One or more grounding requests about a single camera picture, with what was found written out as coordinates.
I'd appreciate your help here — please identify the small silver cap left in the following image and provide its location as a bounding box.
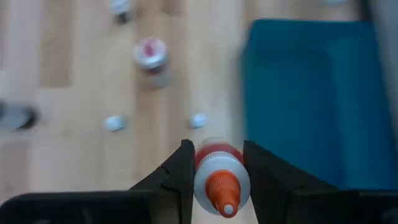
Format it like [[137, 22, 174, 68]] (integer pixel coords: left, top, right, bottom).
[[104, 114, 128, 132]]

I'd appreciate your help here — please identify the black food coloring bottle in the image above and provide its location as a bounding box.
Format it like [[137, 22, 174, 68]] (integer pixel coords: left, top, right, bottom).
[[0, 101, 40, 131]]

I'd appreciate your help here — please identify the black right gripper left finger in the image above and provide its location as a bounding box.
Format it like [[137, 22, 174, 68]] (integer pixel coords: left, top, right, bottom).
[[129, 139, 196, 224]]

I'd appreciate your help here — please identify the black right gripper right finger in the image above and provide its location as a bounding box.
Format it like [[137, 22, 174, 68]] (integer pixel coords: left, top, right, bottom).
[[243, 139, 339, 224]]

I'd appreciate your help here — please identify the blue plastic bin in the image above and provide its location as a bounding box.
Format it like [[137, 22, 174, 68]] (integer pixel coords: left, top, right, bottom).
[[241, 18, 398, 190]]

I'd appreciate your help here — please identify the orange-capped red food coloring bottle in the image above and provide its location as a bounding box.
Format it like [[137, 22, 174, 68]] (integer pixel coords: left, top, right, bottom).
[[193, 138, 251, 218]]

